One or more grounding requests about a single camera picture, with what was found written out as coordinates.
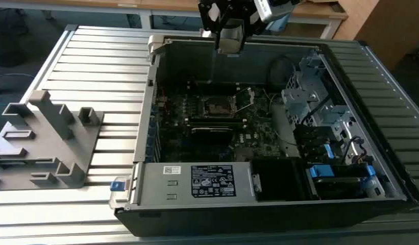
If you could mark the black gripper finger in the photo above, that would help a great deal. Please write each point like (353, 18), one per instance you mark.
(243, 38)
(219, 43)

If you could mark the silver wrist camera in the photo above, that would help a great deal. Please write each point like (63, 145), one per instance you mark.
(274, 10)

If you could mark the grey parts rack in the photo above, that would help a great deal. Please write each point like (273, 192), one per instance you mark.
(53, 143)

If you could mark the beige case latch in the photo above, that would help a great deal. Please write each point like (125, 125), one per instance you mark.
(155, 43)

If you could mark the black office chair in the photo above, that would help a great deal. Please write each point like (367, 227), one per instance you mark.
(9, 38)

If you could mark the blue drive bay clip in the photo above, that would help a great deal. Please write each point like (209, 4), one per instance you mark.
(327, 151)
(370, 172)

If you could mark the black graphics card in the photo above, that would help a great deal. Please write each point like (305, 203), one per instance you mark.
(211, 140)

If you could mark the metal drive cage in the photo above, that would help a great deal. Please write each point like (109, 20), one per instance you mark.
(294, 95)

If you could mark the black hard disk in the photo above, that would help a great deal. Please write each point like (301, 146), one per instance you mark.
(337, 187)

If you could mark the silver power supply unit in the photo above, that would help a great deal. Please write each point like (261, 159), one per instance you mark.
(155, 183)

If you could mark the blue disk carrier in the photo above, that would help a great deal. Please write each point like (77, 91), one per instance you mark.
(319, 170)

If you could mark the black PC case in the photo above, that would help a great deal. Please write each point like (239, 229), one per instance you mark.
(230, 222)

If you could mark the silver CPU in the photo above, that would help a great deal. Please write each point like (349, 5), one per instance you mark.
(230, 46)

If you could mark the blue case latch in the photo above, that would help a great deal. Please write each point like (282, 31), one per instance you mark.
(117, 185)

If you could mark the wooden desk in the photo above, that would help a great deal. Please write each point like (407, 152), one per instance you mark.
(318, 12)

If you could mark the silver finned heatsink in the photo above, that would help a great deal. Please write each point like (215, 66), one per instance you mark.
(243, 153)

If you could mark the green motherboard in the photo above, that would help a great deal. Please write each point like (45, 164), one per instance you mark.
(261, 127)

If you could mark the CPU socket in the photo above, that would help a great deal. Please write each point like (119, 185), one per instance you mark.
(218, 107)

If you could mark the wooden cabinet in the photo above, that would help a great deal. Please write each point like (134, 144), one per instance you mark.
(383, 25)

